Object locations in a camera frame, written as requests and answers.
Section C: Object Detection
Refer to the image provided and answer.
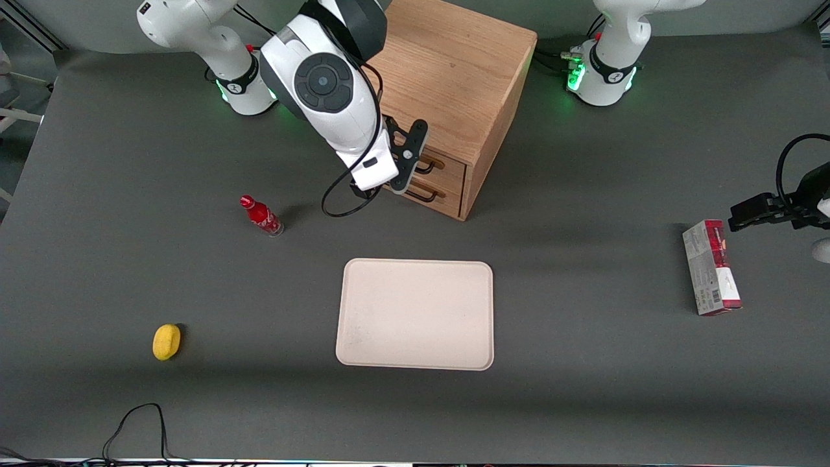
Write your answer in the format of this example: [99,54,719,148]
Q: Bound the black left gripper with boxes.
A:
[728,192,830,232]

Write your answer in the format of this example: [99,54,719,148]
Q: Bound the wooden cabinet drawer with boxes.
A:
[402,139,468,193]
[383,175,466,220]

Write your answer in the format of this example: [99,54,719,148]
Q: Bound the oak wooden drawer cabinet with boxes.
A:
[363,0,538,222]

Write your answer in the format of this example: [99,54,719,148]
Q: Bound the red and grey carton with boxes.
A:
[682,219,743,317]

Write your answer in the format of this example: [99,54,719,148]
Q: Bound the red cola bottle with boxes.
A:
[239,194,285,238]

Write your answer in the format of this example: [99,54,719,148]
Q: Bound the beige rectangular tray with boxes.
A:
[335,258,495,372]

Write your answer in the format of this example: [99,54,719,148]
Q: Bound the yellow lemon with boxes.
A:
[152,324,182,361]

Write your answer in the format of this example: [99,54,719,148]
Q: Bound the black left wrist camera cable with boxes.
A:
[776,134,830,210]

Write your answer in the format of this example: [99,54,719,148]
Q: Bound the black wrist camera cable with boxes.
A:
[322,55,385,219]
[776,134,830,210]

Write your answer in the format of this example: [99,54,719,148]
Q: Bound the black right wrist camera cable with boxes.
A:
[322,55,385,219]

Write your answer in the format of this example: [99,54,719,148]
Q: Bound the black left arm base cables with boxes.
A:
[532,16,607,77]

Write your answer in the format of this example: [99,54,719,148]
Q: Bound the black arm base cables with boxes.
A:
[532,16,607,77]
[233,5,279,36]

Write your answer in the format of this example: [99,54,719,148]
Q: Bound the black right arm base cables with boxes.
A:
[233,5,279,36]

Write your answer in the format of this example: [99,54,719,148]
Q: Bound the white metal frame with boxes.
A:
[0,107,43,134]

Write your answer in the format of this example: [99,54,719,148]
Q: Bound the black cable on table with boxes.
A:
[102,403,195,465]

